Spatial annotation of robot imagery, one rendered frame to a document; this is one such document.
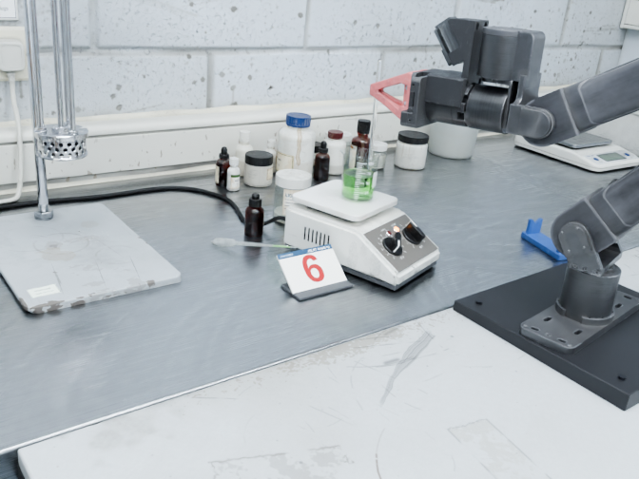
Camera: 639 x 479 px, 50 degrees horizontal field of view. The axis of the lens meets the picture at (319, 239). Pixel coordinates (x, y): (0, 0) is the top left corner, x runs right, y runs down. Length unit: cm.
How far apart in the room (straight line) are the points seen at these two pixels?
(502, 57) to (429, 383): 39
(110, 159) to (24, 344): 55
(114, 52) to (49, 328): 62
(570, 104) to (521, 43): 9
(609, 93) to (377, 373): 40
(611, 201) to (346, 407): 38
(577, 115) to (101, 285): 61
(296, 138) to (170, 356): 63
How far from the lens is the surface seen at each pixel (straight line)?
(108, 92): 131
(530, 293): 98
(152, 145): 132
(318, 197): 101
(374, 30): 161
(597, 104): 84
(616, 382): 82
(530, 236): 121
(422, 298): 94
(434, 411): 73
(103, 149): 128
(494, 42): 88
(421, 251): 100
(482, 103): 89
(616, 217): 85
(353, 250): 96
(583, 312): 90
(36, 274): 95
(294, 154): 130
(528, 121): 85
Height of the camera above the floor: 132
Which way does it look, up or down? 23 degrees down
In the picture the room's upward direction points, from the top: 6 degrees clockwise
